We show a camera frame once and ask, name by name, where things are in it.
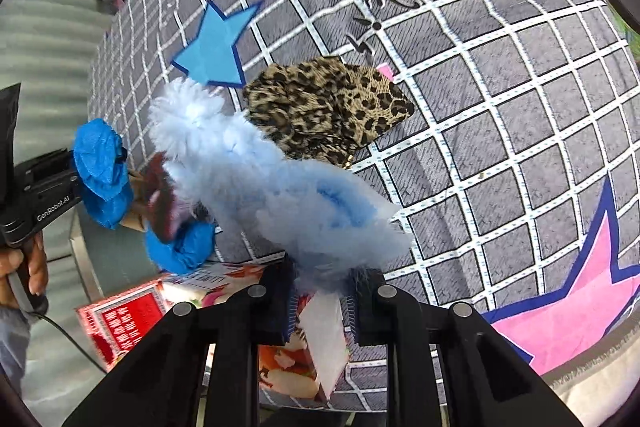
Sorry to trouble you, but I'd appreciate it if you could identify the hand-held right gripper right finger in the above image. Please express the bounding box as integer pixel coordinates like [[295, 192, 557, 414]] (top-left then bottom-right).
[[340, 272, 583, 427]]

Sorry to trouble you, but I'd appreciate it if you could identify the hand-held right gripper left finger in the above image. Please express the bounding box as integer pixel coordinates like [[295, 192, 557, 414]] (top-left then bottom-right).
[[65, 257, 296, 427]]

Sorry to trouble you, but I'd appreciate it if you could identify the light blue fluffy cloth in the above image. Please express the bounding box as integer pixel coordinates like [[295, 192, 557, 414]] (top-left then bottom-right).
[[149, 77, 416, 293]]

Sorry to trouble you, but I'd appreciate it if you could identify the leopard print scrunchie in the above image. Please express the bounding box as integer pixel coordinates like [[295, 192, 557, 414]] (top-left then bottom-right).
[[242, 58, 416, 170]]

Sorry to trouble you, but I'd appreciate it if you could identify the person's left hand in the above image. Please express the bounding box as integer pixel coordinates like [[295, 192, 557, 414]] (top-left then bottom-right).
[[0, 234, 51, 318]]

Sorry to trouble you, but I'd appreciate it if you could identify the white fruit print carton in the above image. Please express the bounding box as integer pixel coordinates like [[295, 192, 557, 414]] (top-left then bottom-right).
[[160, 259, 351, 403]]

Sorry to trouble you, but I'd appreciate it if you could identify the brown fuzzy scrunchie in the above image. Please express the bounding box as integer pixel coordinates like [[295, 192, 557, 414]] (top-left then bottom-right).
[[142, 152, 193, 242]]

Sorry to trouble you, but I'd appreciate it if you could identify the grey green curtain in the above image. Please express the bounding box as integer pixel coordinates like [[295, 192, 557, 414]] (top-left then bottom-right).
[[0, 0, 116, 408]]

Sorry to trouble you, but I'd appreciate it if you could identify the red printed carton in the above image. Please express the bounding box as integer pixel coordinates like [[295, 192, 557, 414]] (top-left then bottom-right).
[[75, 277, 173, 373]]

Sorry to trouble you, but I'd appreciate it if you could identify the grey checked star bedsheet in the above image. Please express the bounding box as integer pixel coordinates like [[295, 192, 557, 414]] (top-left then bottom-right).
[[87, 0, 640, 413]]

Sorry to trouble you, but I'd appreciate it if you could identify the black cable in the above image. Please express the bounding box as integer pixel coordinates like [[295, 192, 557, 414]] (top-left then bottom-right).
[[35, 312, 108, 375]]

